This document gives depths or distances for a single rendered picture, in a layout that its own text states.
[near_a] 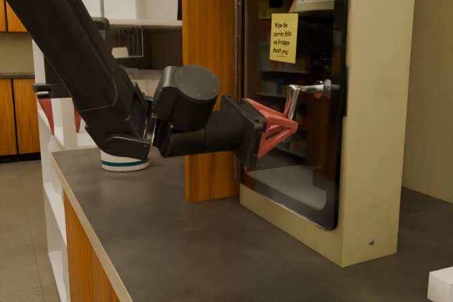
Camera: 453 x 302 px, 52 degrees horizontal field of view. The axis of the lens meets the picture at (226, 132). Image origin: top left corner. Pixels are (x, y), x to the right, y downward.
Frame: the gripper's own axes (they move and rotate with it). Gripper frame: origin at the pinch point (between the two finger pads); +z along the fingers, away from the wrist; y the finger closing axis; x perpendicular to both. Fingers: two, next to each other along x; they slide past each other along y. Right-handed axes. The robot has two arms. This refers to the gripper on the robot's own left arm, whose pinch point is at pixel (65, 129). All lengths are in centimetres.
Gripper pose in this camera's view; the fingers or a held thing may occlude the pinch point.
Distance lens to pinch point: 96.3
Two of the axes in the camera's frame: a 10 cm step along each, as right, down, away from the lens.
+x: -4.4, -1.6, 8.8
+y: 9.0, -0.9, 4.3
